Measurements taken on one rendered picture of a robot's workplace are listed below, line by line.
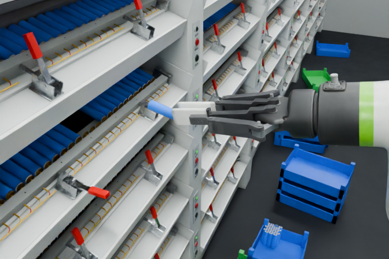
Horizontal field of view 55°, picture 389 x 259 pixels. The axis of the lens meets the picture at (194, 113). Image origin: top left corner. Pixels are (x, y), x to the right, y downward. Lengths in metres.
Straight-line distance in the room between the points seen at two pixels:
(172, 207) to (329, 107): 0.72
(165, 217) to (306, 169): 1.02
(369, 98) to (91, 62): 0.43
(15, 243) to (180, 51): 0.56
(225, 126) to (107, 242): 0.40
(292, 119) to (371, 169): 1.85
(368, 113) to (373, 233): 1.50
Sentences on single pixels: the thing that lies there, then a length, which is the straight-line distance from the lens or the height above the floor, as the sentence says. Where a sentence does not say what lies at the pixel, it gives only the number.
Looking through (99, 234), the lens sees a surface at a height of 0.75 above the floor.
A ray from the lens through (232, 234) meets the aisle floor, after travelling 1.83.
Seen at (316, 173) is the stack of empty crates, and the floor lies 0.16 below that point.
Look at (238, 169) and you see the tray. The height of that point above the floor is 0.18.
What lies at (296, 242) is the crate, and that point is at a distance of 1.83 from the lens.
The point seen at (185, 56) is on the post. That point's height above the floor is 1.02.
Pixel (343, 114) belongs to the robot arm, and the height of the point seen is 1.12.
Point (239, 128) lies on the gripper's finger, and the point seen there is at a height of 1.07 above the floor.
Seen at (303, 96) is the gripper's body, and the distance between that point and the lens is 0.56.
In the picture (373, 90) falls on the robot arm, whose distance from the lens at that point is 0.55.
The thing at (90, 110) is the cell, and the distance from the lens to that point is 0.80.
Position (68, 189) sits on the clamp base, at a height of 0.94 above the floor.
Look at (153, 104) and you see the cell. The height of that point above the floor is 1.05.
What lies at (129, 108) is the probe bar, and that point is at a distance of 0.82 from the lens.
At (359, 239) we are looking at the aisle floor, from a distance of 1.95.
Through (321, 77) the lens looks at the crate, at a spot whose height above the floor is 0.00.
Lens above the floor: 1.37
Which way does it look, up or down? 31 degrees down
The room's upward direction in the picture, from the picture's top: straight up
